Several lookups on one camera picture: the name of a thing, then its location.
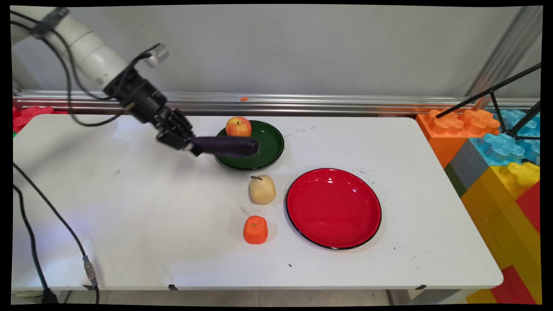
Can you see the aluminium rail along wall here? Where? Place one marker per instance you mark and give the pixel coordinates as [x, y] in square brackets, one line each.
[302, 105]

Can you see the orange giant building block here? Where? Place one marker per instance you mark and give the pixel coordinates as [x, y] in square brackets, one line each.
[445, 138]

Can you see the orange toy persimmon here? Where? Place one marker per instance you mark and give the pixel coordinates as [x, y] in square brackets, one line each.
[255, 230]

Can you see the red plate black rim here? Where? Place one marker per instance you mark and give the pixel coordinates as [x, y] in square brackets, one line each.
[333, 208]

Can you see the purple toy eggplant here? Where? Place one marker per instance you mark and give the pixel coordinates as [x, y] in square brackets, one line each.
[229, 147]

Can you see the black tripod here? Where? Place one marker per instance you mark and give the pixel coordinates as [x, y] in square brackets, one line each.
[497, 93]

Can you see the aluminium upright post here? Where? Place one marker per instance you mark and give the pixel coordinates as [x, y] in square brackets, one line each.
[505, 52]

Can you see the red giant building block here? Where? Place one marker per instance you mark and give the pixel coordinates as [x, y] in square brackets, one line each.
[529, 207]

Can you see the yellow giant building block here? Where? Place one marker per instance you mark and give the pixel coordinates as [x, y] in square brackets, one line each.
[501, 224]

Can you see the dark green plate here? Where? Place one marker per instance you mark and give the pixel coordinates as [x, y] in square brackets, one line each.
[270, 142]

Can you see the red plastic block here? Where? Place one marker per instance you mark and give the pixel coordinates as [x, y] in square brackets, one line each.
[28, 115]

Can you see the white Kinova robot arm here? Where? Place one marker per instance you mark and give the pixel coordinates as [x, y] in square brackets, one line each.
[86, 47]

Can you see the red yellow toy apple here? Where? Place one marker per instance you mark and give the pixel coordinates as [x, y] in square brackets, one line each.
[238, 126]

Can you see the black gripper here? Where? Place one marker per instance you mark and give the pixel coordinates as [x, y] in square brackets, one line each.
[140, 99]

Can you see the grey giant building block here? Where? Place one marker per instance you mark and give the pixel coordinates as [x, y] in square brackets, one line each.
[468, 166]

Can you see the blue giant building block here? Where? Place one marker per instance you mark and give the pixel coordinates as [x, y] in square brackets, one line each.
[503, 147]

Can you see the beige toy pear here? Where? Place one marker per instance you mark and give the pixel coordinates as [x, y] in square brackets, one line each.
[262, 190]

